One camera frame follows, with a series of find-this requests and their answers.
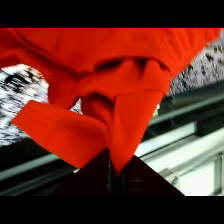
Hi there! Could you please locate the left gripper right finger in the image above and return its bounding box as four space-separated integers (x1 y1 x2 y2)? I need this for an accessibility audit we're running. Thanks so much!
120 154 185 197

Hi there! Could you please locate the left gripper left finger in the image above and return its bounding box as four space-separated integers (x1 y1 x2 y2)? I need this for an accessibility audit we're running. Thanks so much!
54 148 113 197

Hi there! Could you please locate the red T-shirt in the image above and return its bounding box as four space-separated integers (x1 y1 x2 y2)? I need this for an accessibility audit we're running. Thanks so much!
0 28 223 176

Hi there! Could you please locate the silver frame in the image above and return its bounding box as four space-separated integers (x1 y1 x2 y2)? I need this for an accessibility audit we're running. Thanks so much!
0 94 224 197

